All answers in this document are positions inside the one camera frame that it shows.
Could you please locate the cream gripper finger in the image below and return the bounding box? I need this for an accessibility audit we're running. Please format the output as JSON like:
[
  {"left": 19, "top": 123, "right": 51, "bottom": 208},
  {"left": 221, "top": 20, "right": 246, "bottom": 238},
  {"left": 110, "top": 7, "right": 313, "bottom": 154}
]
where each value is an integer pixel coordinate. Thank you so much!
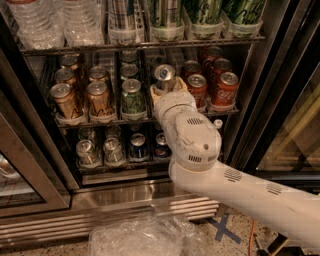
[
  {"left": 150, "top": 84, "right": 165, "bottom": 104},
  {"left": 173, "top": 77, "right": 188, "bottom": 92}
]

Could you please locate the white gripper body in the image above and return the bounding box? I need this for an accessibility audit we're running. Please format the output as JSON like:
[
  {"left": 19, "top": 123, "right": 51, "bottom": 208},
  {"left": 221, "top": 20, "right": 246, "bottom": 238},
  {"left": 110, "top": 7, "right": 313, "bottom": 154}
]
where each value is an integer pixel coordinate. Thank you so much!
[{"left": 154, "top": 91, "right": 222, "bottom": 172}]

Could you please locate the redbull can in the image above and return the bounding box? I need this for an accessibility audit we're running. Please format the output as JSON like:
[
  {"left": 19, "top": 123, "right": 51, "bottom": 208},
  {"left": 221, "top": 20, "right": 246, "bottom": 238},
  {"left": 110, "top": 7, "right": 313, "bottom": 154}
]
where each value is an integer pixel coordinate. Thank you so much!
[
  {"left": 150, "top": 55, "right": 167, "bottom": 68},
  {"left": 152, "top": 64, "right": 176, "bottom": 93}
]

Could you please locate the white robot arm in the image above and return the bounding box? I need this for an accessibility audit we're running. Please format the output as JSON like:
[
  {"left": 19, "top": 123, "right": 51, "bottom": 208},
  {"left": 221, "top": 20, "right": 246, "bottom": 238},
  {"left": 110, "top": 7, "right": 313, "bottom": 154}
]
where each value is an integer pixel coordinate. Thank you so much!
[{"left": 150, "top": 78, "right": 320, "bottom": 251}]

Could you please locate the front left coca-cola can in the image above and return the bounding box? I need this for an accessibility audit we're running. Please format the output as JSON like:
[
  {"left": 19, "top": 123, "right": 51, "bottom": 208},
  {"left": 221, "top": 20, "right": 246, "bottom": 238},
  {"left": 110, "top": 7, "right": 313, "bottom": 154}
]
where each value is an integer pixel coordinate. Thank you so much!
[{"left": 187, "top": 74, "right": 207, "bottom": 108}]

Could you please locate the coca-cola can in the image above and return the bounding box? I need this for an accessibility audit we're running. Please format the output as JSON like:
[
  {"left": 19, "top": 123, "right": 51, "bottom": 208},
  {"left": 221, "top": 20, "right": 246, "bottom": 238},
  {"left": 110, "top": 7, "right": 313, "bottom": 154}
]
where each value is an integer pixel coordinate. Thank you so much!
[
  {"left": 208, "top": 58, "right": 232, "bottom": 96},
  {"left": 180, "top": 60, "right": 202, "bottom": 80},
  {"left": 211, "top": 72, "right": 239, "bottom": 106},
  {"left": 198, "top": 46, "right": 223, "bottom": 69},
  {"left": 187, "top": 74, "right": 207, "bottom": 108}
]

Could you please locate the rear left coca-cola can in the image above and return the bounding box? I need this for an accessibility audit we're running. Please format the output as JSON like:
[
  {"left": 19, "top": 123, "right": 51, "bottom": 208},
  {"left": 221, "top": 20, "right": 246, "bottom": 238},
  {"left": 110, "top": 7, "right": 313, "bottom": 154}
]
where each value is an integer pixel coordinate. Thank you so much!
[{"left": 180, "top": 60, "right": 202, "bottom": 80}]

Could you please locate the front green can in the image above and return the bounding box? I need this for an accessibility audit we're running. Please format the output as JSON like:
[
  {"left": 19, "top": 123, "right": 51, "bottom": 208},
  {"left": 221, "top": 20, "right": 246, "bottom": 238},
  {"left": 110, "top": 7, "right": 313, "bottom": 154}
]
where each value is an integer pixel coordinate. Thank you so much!
[{"left": 121, "top": 79, "right": 146, "bottom": 114}]

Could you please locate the bottom right pepsi can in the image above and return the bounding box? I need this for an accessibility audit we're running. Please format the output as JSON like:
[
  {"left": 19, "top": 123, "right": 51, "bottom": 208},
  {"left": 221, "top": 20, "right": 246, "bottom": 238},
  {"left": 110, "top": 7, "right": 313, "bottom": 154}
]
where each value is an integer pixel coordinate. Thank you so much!
[{"left": 154, "top": 133, "right": 170, "bottom": 158}]

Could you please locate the pepsi can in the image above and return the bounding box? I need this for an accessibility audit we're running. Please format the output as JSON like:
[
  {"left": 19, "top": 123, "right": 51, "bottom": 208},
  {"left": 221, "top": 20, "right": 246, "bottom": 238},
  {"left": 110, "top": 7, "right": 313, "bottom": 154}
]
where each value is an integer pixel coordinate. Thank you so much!
[
  {"left": 129, "top": 133, "right": 149, "bottom": 161},
  {"left": 154, "top": 133, "right": 170, "bottom": 158}
]

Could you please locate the rear green can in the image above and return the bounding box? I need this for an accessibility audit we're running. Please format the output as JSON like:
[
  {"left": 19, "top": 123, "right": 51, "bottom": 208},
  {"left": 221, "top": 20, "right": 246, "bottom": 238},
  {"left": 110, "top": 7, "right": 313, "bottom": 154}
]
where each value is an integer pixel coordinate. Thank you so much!
[{"left": 119, "top": 51, "right": 138, "bottom": 65}]

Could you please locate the front right coca-cola can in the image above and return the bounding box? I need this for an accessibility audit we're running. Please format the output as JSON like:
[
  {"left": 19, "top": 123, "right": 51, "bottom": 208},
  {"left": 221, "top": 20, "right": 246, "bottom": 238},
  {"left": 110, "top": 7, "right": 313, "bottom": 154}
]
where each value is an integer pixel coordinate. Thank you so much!
[{"left": 211, "top": 72, "right": 239, "bottom": 106}]

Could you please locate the middle right coca-cola can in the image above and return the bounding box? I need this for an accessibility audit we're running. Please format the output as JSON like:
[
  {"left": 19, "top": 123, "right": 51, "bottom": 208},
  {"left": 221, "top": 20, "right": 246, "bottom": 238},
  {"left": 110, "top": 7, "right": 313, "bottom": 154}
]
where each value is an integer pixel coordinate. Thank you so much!
[{"left": 208, "top": 58, "right": 232, "bottom": 96}]

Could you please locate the rear right coca-cola can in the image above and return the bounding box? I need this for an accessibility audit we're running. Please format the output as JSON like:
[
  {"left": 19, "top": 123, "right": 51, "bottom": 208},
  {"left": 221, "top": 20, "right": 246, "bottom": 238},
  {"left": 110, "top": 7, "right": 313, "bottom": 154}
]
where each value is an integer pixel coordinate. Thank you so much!
[{"left": 198, "top": 46, "right": 223, "bottom": 69}]

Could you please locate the bottom left pepsi can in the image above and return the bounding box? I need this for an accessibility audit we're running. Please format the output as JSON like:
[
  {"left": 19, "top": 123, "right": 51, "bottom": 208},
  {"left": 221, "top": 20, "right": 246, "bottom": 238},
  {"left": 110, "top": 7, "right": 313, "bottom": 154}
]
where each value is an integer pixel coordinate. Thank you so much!
[{"left": 129, "top": 133, "right": 149, "bottom": 161}]

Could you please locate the gold can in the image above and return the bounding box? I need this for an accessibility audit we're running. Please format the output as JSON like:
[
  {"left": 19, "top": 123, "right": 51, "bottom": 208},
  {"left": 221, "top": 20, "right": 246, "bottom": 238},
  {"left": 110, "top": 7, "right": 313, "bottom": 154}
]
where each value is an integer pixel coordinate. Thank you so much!
[
  {"left": 60, "top": 55, "right": 79, "bottom": 70},
  {"left": 87, "top": 81, "right": 114, "bottom": 117},
  {"left": 54, "top": 68, "right": 80, "bottom": 90},
  {"left": 89, "top": 66, "right": 110, "bottom": 82},
  {"left": 50, "top": 83, "right": 83, "bottom": 119}
]

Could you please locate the top shelf green can left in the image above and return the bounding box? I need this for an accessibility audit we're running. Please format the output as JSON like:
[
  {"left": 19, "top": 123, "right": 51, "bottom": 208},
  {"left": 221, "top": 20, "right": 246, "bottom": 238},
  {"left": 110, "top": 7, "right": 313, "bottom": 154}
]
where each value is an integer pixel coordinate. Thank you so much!
[{"left": 147, "top": 0, "right": 181, "bottom": 41}]

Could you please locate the shelf green can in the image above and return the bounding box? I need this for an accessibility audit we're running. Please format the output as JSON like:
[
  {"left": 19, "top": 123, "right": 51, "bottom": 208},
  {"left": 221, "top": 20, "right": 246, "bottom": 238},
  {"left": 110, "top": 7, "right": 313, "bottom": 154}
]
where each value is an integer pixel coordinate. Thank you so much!
[
  {"left": 147, "top": 0, "right": 181, "bottom": 41},
  {"left": 222, "top": 0, "right": 266, "bottom": 38},
  {"left": 183, "top": 0, "right": 223, "bottom": 39}
]

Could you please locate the top shelf green can middle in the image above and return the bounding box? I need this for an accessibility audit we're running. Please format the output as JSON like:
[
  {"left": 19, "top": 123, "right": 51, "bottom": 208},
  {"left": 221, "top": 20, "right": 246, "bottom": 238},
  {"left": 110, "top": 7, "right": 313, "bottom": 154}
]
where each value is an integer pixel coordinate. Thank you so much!
[{"left": 183, "top": 0, "right": 223, "bottom": 39}]

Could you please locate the silver can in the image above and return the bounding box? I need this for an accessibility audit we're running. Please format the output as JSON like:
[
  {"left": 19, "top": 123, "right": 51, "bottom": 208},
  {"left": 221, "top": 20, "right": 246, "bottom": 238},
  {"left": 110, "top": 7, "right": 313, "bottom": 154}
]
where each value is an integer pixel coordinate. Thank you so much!
[
  {"left": 103, "top": 138, "right": 123, "bottom": 163},
  {"left": 76, "top": 139, "right": 98, "bottom": 165}
]

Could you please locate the open glass fridge door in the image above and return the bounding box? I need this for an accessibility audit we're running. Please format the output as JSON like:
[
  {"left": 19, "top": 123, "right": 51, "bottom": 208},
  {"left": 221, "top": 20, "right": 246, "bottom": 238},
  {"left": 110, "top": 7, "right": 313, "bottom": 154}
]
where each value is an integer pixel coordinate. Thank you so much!
[{"left": 226, "top": 0, "right": 320, "bottom": 183}]

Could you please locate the top shelf plaid can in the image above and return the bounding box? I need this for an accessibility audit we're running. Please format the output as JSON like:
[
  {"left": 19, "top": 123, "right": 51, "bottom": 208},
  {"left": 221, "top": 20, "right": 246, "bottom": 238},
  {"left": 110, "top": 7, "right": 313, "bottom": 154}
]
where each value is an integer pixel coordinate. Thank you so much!
[{"left": 108, "top": 0, "right": 136, "bottom": 46}]

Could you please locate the stainless steel fridge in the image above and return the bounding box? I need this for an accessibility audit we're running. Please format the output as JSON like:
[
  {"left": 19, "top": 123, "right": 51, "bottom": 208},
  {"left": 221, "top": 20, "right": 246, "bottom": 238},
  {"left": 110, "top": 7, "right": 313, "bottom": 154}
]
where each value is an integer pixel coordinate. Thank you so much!
[{"left": 0, "top": 0, "right": 319, "bottom": 247}]

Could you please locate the front left gold can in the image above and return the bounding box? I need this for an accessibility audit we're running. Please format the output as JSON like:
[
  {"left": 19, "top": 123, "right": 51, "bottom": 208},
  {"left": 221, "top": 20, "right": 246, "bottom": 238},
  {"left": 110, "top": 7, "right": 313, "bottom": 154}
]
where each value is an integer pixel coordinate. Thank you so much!
[{"left": 50, "top": 83, "right": 83, "bottom": 119}]

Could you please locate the rear left gold can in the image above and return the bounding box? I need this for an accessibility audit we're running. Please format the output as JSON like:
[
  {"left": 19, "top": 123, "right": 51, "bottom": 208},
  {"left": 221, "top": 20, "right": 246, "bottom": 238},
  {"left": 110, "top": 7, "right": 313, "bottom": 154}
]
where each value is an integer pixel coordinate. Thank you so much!
[{"left": 60, "top": 55, "right": 79, "bottom": 70}]

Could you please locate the bottom left silver can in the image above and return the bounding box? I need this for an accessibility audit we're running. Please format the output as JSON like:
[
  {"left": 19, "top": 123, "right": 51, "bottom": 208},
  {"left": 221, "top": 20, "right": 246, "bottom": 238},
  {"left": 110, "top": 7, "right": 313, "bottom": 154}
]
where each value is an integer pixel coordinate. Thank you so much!
[{"left": 76, "top": 139, "right": 98, "bottom": 165}]

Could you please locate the top shelf green can right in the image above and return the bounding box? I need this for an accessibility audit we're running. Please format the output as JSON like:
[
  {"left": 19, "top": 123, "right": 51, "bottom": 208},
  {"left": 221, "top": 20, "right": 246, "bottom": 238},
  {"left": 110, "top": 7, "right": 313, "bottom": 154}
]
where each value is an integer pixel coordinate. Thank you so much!
[{"left": 222, "top": 0, "right": 266, "bottom": 38}]

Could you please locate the middle left gold can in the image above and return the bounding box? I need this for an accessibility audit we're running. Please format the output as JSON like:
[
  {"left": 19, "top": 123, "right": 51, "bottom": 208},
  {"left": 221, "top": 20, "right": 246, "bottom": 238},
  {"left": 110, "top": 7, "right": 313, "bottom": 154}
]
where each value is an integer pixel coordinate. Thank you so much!
[{"left": 54, "top": 68, "right": 80, "bottom": 90}]

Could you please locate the right white-cap bottle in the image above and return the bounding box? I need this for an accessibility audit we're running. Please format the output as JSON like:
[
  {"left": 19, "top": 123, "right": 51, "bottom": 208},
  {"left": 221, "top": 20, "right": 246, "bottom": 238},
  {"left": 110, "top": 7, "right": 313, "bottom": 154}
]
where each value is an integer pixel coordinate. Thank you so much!
[{"left": 213, "top": 119, "right": 223, "bottom": 135}]

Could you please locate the blue tape cross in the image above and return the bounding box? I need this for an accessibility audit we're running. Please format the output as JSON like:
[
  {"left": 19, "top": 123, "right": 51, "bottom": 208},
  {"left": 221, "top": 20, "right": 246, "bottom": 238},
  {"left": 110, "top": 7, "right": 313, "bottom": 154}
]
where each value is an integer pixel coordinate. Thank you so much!
[{"left": 207, "top": 213, "right": 241, "bottom": 244}]

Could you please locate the clear plastic bag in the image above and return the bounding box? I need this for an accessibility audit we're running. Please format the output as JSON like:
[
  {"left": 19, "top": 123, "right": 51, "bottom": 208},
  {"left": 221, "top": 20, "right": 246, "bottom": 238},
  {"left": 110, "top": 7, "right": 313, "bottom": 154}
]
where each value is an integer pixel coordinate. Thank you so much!
[{"left": 88, "top": 215, "right": 208, "bottom": 256}]

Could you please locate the clear water bottle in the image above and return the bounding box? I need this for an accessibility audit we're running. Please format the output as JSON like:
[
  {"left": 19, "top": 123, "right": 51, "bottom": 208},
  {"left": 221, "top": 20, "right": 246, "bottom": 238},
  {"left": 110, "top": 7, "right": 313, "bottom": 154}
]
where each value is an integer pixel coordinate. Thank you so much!
[
  {"left": 5, "top": 0, "right": 64, "bottom": 50},
  {"left": 63, "top": 0, "right": 104, "bottom": 47}
]

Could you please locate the yellow black stand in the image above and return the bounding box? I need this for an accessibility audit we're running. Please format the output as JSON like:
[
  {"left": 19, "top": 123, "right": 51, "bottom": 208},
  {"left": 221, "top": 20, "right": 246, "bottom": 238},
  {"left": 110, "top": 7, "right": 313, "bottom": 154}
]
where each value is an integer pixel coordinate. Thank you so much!
[{"left": 257, "top": 234, "right": 307, "bottom": 256}]

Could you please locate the left clear water bottle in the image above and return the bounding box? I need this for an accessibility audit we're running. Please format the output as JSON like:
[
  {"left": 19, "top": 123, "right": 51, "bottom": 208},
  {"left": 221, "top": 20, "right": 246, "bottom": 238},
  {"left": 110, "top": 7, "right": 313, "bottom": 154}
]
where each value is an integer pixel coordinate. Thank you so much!
[{"left": 5, "top": 0, "right": 64, "bottom": 50}]

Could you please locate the orange cable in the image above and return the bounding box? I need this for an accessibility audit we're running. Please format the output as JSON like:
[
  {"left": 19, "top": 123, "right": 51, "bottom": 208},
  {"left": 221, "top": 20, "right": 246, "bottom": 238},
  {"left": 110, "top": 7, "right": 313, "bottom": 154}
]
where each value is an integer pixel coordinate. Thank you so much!
[{"left": 248, "top": 219, "right": 257, "bottom": 256}]

